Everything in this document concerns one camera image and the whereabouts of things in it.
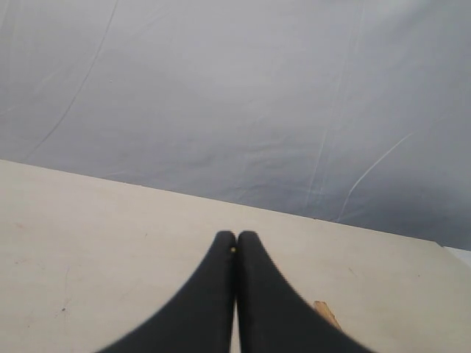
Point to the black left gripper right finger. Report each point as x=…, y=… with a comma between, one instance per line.
x=272, y=316

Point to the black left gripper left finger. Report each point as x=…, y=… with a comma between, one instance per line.
x=199, y=317

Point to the light wood block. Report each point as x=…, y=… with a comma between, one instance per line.
x=324, y=311

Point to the grey backdrop cloth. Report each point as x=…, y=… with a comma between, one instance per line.
x=356, y=112

